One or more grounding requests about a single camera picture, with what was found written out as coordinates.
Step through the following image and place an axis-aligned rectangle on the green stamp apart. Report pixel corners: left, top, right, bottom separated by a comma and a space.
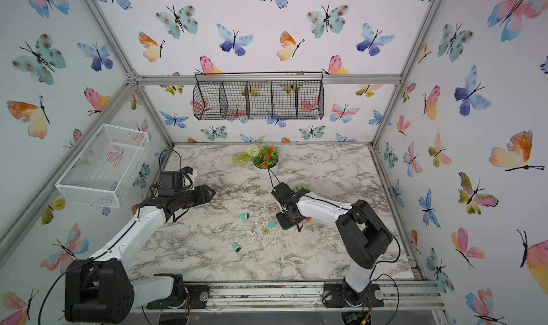
232, 242, 241, 252

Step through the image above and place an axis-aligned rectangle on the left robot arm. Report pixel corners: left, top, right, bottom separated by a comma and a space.
61, 167, 216, 324

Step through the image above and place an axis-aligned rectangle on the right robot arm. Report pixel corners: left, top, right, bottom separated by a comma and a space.
271, 182, 402, 309

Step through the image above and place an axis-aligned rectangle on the white pot with flowers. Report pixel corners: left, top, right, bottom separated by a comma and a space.
231, 143, 281, 181

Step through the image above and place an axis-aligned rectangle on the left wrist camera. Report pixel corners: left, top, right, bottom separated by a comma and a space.
180, 167, 194, 189

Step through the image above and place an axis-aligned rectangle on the green garden fork wooden handle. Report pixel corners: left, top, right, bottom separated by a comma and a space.
293, 183, 308, 192

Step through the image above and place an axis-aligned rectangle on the white mesh wall basket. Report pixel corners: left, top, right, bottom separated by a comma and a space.
55, 123, 149, 208

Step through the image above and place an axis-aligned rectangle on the black wire wall basket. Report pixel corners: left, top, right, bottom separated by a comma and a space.
191, 71, 325, 120

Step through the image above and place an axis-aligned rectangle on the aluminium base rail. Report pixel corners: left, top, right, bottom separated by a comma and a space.
85, 281, 446, 313

